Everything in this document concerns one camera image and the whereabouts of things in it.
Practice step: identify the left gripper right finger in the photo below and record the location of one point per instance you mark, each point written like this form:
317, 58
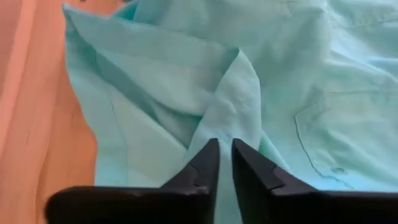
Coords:
273, 202

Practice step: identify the teal garment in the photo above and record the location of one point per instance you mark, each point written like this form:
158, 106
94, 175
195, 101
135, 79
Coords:
248, 77

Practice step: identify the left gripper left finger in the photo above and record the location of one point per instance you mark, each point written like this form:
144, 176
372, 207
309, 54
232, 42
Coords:
186, 202

